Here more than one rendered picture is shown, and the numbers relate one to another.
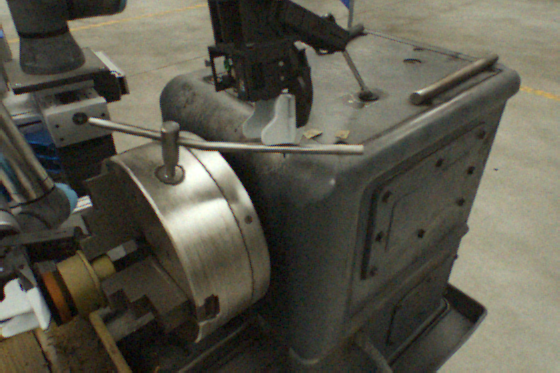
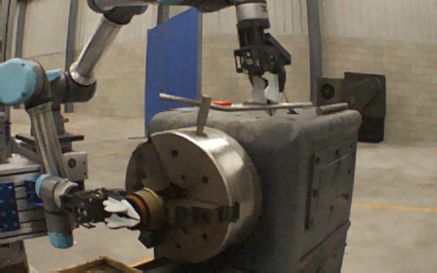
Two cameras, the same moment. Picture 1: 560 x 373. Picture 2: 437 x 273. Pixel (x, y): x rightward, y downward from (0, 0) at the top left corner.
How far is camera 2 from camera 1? 0.68 m
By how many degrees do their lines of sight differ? 30
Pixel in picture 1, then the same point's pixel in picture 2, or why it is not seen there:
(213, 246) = (235, 171)
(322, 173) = (291, 126)
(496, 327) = not seen: outside the picture
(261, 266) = (258, 195)
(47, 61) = not seen: hidden behind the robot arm
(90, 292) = (156, 206)
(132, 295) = (184, 206)
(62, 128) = not seen: hidden behind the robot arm
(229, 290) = (244, 203)
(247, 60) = (261, 49)
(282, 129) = (272, 92)
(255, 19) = (258, 37)
